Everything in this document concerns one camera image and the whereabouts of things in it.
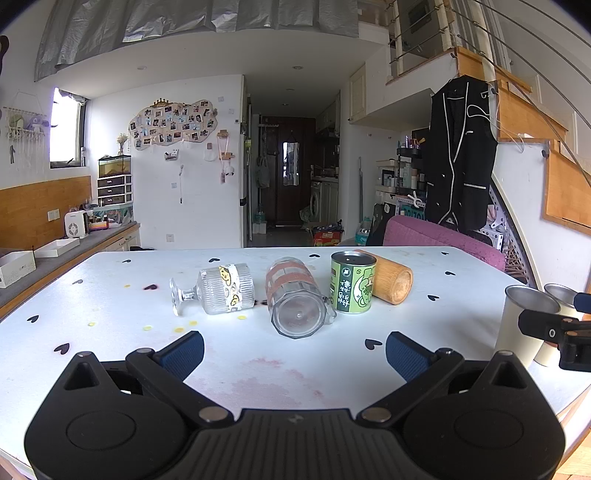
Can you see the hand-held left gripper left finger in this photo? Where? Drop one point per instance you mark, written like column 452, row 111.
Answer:
column 181, row 355

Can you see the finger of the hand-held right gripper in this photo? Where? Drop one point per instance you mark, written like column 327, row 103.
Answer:
column 551, row 326
column 582, row 302

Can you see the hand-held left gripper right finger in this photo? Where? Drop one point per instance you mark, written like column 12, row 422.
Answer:
column 407, row 356

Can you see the cream metal cup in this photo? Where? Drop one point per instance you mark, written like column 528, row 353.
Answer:
column 517, row 323
column 558, row 295

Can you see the wooden cup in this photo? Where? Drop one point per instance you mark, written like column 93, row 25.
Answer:
column 392, row 279

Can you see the ribbed glass goblet yellow stickers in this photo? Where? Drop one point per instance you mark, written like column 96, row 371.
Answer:
column 221, row 288

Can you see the green printed can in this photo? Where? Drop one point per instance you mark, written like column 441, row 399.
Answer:
column 353, row 286

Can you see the pink cushioned chair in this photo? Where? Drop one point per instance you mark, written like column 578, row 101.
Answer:
column 434, row 240

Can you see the glass mug with brown bands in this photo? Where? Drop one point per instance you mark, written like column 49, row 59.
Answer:
column 293, row 295

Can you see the large water bottle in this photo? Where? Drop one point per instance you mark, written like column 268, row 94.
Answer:
column 363, row 233

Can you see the red cardboard box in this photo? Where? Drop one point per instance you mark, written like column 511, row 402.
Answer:
column 327, row 237

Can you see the grey side counter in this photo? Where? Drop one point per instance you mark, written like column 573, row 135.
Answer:
column 87, row 244

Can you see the flat white tray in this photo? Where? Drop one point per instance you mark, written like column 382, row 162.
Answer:
column 56, row 248

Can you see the small white heater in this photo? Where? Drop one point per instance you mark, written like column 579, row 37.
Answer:
column 76, row 225

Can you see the washing machine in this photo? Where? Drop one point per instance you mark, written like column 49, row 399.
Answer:
column 323, row 201

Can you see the small dark drawer unit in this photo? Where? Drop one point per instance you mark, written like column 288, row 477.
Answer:
column 114, row 190

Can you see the white open box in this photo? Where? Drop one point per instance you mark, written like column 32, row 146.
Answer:
column 16, row 270

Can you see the black cosmetics rack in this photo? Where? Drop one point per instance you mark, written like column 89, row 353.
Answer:
column 408, row 168

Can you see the wooden staircase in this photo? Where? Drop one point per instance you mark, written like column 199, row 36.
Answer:
column 531, row 120

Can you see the black jacket white trim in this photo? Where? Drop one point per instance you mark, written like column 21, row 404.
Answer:
column 457, row 152

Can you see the hanging tote bag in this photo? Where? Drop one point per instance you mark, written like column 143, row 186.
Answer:
column 262, row 174

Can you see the glass fish tank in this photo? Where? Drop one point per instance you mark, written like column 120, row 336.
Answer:
column 114, row 166

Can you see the dark wooden door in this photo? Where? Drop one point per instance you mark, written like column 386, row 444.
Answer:
column 304, row 166

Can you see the cloud-shaped photo board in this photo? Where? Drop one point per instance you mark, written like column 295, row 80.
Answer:
column 173, row 124

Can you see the window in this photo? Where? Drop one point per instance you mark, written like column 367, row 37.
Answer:
column 64, row 129

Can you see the metal stair railing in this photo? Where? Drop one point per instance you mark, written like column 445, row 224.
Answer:
column 466, row 27

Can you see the silver foil curtain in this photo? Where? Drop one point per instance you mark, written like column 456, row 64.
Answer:
column 161, row 27

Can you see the wall socket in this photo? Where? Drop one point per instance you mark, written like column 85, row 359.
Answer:
column 53, row 214

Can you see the macrame wall hanging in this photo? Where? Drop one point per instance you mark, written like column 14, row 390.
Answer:
column 25, row 127

